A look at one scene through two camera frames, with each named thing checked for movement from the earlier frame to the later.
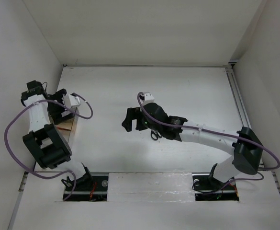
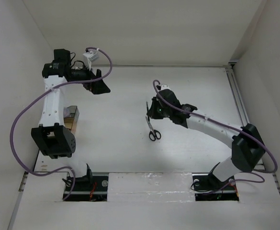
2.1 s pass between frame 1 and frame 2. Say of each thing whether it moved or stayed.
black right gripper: moved
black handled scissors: stayed
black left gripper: moved
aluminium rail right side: stayed
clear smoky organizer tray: stayed
